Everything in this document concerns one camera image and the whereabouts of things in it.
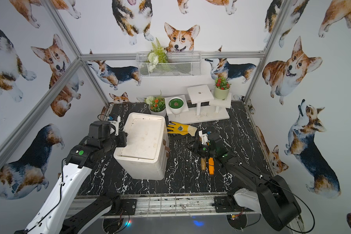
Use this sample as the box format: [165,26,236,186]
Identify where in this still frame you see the green fern white flower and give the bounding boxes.
[147,38,169,73]

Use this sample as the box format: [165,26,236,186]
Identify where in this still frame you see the white tiered display stand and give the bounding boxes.
[165,85,232,124]

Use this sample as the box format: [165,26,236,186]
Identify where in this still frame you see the green pot red flowers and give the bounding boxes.
[214,77,231,100]

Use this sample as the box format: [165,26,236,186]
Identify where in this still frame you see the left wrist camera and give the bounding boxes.
[108,115,121,136]

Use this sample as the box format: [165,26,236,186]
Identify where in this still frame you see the white pot orange flowers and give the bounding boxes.
[145,92,167,117]

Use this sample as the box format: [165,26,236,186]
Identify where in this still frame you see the gold toy microphone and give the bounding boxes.
[200,158,207,172]

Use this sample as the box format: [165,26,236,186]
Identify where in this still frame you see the white wire wall basket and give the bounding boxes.
[136,52,201,77]

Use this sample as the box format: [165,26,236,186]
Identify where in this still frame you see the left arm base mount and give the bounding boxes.
[105,199,137,216]

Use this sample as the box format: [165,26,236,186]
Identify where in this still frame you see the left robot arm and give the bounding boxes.
[16,119,127,234]

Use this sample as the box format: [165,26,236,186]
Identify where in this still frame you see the white pot green moss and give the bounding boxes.
[168,97,184,115]

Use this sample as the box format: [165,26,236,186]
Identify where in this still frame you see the white plastic drawer cabinet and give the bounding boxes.
[114,113,170,180]

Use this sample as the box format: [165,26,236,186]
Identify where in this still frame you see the orange toy microphone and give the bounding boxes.
[208,158,215,176]

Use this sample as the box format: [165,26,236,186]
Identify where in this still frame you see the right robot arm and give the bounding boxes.
[187,134,301,231]

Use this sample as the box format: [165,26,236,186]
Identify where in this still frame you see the yellow work glove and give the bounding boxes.
[167,121,198,137]

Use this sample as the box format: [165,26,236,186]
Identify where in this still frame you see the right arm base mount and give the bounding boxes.
[212,196,252,213]

